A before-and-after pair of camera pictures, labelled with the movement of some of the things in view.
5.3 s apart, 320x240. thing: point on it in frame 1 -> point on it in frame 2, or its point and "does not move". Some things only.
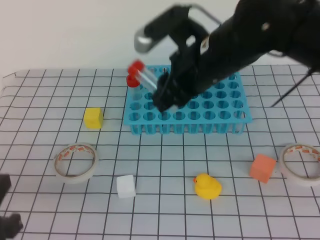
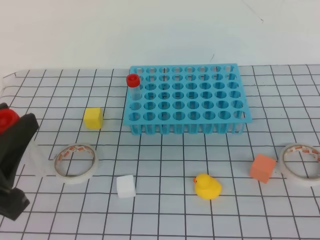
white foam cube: [125, 186] does not move
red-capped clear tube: [137, 66] -> [8, 117]
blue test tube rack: [223, 109] does not move
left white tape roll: [72, 147] does not move
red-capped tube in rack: [134, 90] does not move
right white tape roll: [313, 149] does not move
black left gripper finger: [10, 226] -> [13, 142]
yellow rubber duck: [207, 187] does not move
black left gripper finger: [5, 185] -> [3, 105]
